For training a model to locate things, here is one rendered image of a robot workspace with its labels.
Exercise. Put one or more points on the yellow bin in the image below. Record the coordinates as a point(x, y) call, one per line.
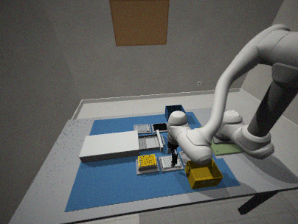
point(201, 176)

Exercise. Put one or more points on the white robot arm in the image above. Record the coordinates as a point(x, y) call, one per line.
point(275, 46)

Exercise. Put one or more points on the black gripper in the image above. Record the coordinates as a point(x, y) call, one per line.
point(171, 149)

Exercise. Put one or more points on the blue bench mat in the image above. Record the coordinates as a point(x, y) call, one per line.
point(107, 182)

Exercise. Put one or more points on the black assay plate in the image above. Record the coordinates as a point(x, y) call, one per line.
point(161, 126)

